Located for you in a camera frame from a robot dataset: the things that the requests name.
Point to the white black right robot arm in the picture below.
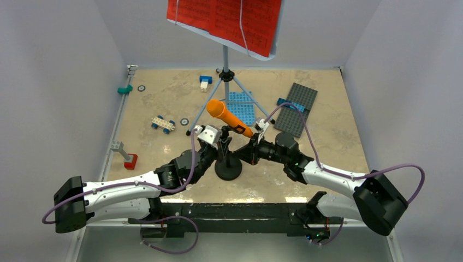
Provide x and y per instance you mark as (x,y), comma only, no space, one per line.
(374,200)

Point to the blue and white brick stack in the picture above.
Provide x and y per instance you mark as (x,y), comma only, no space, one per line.
(204,82)

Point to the light blue building baseplate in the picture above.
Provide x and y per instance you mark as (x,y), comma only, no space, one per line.
(242,106)

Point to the teal curved block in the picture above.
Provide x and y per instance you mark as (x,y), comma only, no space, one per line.
(125,90)

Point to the grey building baseplate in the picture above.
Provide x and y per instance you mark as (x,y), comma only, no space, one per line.
(289,120)

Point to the black microphone stand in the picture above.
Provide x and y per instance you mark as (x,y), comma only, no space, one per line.
(227,167)

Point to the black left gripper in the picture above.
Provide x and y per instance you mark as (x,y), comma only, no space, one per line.
(221,150)

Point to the blue building brick strip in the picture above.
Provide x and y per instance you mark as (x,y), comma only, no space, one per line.
(290,104)

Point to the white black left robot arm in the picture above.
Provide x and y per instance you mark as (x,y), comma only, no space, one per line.
(78,203)

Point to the aluminium left edge rail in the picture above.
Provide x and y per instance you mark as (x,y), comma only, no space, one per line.
(106,165)

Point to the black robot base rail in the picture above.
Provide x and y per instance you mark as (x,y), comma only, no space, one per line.
(291,219)

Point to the orange toy microphone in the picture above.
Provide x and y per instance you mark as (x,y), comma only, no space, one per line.
(217,109)

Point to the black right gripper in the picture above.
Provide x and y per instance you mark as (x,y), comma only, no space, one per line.
(249,153)

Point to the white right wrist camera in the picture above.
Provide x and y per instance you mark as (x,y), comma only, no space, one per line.
(261,125)

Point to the toy brick car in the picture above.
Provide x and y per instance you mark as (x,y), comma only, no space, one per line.
(159,122)

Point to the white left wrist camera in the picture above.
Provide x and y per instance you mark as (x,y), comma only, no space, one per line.
(208,134)

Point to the grey post on red brick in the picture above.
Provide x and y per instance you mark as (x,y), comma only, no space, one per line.
(130,159)

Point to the red sheet music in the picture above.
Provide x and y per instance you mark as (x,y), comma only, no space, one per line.
(250,27)

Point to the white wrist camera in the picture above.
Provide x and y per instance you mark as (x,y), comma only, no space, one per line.
(261,125)
(208,134)

